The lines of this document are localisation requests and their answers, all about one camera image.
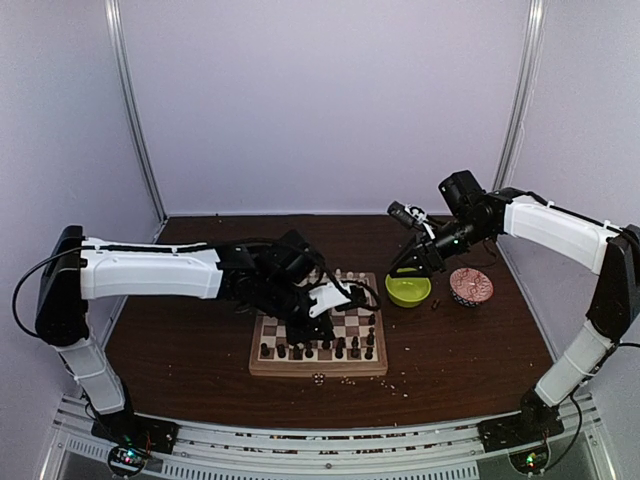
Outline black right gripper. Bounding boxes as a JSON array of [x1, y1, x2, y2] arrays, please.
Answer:
[[389, 214, 493, 278]]

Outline dark king chess piece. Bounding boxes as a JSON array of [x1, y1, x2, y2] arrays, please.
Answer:
[[334, 337, 346, 360]]

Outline dark knight chess piece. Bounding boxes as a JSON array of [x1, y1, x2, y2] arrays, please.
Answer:
[[349, 335, 361, 359]]

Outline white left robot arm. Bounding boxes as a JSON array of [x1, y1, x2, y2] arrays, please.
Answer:
[[11, 225, 359, 444]]

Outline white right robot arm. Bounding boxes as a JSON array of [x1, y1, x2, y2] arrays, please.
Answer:
[[388, 186, 639, 442]]

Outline row of white chess pieces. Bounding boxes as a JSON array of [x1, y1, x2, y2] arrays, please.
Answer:
[[306, 269, 375, 286]]

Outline wooden chess board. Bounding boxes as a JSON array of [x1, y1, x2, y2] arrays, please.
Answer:
[[249, 270, 388, 383]]

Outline lime green bowl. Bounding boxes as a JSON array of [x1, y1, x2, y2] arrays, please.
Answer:
[[384, 275, 432, 308]]

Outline red patterned bowl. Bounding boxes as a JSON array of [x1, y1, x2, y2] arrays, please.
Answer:
[[449, 267, 494, 308]]

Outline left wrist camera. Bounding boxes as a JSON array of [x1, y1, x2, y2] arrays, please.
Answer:
[[308, 283, 351, 318]]

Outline aluminium front frame rail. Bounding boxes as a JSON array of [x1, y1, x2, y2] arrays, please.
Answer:
[[42, 392, 609, 480]]

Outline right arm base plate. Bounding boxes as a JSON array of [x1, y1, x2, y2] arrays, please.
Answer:
[[477, 413, 564, 453]]

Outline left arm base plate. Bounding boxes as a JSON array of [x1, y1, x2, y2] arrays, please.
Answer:
[[91, 415, 179, 454]]

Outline right aluminium corner post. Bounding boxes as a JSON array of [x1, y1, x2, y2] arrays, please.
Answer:
[[492, 0, 546, 191]]

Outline aluminium corner post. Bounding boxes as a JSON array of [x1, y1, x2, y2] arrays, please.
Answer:
[[492, 0, 546, 191], [104, 0, 168, 223]]

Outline left aluminium corner post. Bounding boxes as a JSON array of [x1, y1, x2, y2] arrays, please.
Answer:
[[104, 0, 168, 223]]

